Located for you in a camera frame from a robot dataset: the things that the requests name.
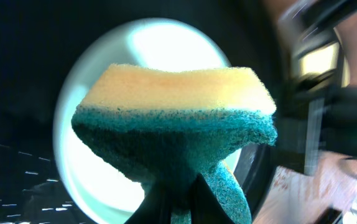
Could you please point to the light blue plate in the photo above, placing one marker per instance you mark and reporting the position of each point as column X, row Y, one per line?
column 99, row 190

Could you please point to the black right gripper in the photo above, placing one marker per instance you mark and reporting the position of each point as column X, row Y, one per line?
column 317, row 111

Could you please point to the black round tray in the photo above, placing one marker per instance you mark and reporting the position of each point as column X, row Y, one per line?
column 40, row 41

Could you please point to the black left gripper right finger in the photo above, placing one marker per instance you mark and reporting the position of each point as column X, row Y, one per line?
column 204, row 207

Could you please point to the green and yellow sponge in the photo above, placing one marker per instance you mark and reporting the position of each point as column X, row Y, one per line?
column 168, row 127

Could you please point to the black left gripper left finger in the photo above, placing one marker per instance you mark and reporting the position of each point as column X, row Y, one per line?
column 154, row 209

